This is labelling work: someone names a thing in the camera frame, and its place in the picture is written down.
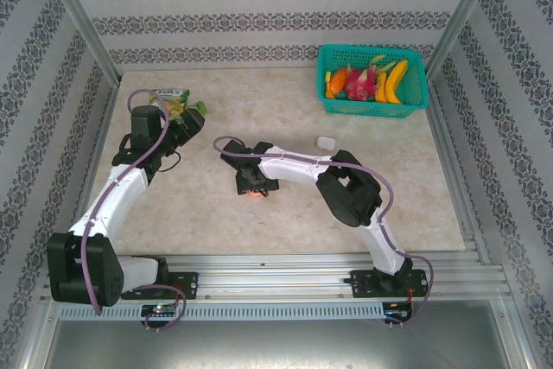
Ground green yellow snack packet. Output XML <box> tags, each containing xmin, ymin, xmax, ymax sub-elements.
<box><xmin>149</xmin><ymin>87</ymin><xmax>209</xmax><ymax>122</ymax></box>

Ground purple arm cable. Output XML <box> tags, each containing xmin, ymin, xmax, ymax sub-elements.
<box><xmin>213</xmin><ymin>135</ymin><xmax>435</xmax><ymax>327</ymax></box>
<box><xmin>81</xmin><ymin>88</ymin><xmax>188</xmax><ymax>332</ymax></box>

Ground grey slotted cable duct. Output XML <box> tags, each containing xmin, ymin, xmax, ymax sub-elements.
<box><xmin>58</xmin><ymin>302</ymin><xmax>385</xmax><ymax>321</ymax></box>

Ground orange round fruit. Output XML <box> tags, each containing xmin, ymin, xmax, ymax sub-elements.
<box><xmin>330</xmin><ymin>67</ymin><xmax>349</xmax><ymax>94</ymax></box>

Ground large yellow banana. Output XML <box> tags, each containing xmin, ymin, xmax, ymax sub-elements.
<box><xmin>385</xmin><ymin>59</ymin><xmax>410</xmax><ymax>105</ymax></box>

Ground aluminium mounting rail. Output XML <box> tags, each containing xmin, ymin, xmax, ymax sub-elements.
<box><xmin>41</xmin><ymin>251</ymin><xmax>511</xmax><ymax>302</ymax></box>

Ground small yellow banana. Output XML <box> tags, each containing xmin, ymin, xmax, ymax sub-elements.
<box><xmin>373</xmin><ymin>73</ymin><xmax>389</xmax><ymax>103</ymax></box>

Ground small green circuit board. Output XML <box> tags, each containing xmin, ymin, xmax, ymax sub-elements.
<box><xmin>385</xmin><ymin>302</ymin><xmax>414</xmax><ymax>322</ymax></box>
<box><xmin>141</xmin><ymin>304</ymin><xmax>177</xmax><ymax>317</ymax></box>

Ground pink dragon fruit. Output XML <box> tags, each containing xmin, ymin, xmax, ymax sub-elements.
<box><xmin>343</xmin><ymin>64</ymin><xmax>378</xmax><ymax>102</ymax></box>

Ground teal plastic basket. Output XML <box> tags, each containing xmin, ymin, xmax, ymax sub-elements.
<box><xmin>316</xmin><ymin>43</ymin><xmax>429</xmax><ymax>119</ymax></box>

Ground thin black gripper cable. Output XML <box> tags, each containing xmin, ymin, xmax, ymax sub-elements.
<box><xmin>156</xmin><ymin>150</ymin><xmax>182</xmax><ymax>174</ymax></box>

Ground aluminium frame post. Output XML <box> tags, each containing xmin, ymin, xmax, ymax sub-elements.
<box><xmin>425</xmin><ymin>0</ymin><xmax>505</xmax><ymax>80</ymax></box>
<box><xmin>34</xmin><ymin>0</ymin><xmax>124</xmax><ymax>87</ymax></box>

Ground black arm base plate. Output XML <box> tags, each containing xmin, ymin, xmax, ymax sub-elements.
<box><xmin>120</xmin><ymin>271</ymin><xmax>200</xmax><ymax>301</ymax></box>
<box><xmin>349</xmin><ymin>269</ymin><xmax>427</xmax><ymax>300</ymax></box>

